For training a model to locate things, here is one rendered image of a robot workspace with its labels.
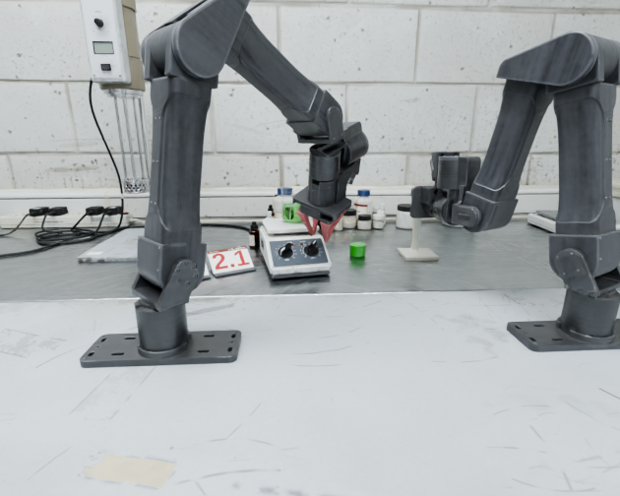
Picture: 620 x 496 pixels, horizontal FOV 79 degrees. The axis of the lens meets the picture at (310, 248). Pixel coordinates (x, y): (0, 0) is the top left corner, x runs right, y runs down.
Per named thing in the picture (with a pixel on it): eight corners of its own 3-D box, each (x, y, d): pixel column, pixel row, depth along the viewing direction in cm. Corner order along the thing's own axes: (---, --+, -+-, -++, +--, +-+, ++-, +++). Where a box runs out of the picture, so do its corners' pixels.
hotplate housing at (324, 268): (332, 276, 79) (333, 239, 77) (271, 280, 76) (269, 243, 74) (308, 246, 100) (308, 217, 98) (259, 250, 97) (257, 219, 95)
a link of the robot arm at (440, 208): (431, 186, 74) (444, 189, 68) (459, 185, 75) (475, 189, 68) (428, 219, 76) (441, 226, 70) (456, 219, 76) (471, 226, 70)
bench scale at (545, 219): (573, 243, 104) (577, 226, 103) (524, 222, 129) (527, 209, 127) (642, 243, 104) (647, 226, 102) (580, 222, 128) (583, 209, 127)
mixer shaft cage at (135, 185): (145, 194, 97) (132, 90, 89) (118, 194, 96) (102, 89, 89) (154, 190, 103) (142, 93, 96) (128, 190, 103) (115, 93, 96)
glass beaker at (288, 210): (279, 221, 91) (278, 186, 89) (304, 219, 93) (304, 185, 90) (284, 227, 85) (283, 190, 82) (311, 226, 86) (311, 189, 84)
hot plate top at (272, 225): (320, 230, 84) (320, 226, 84) (267, 233, 81) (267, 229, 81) (308, 219, 95) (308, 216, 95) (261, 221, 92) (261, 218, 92)
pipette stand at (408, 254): (439, 260, 89) (444, 207, 85) (405, 260, 89) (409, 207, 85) (427, 250, 97) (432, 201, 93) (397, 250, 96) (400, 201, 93)
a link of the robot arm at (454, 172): (425, 155, 69) (482, 156, 59) (457, 155, 74) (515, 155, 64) (421, 217, 72) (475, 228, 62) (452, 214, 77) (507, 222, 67)
